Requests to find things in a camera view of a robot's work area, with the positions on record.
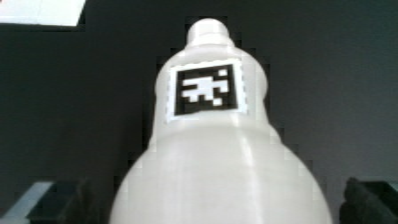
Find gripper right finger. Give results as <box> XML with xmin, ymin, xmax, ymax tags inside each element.
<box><xmin>342</xmin><ymin>178</ymin><xmax>398</xmax><ymax>224</ymax></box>

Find white lamp bulb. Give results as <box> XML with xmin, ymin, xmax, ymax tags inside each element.
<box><xmin>109</xmin><ymin>18</ymin><xmax>333</xmax><ymax>224</ymax></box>

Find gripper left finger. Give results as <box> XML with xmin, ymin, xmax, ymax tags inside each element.
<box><xmin>0</xmin><ymin>181</ymin><xmax>79</xmax><ymax>224</ymax></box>

